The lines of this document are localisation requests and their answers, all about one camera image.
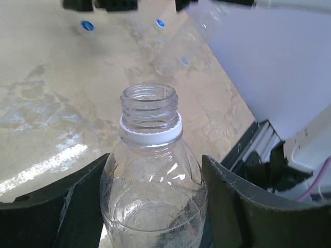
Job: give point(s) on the white bottle cap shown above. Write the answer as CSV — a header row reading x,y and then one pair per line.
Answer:
x,y
84,28

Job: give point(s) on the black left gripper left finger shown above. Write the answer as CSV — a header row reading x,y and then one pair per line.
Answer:
x,y
65,213

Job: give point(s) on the blue Pocari Sweat cap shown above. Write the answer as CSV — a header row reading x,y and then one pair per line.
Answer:
x,y
159,25

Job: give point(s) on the uncapped clear bottle by bag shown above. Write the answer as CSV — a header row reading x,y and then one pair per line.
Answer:
x,y
202,24

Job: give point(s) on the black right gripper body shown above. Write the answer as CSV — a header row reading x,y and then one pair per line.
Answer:
x,y
107,5

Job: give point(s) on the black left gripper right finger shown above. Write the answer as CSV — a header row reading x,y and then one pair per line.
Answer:
x,y
245,215

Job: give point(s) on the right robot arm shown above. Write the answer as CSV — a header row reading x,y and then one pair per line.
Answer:
x,y
297,167

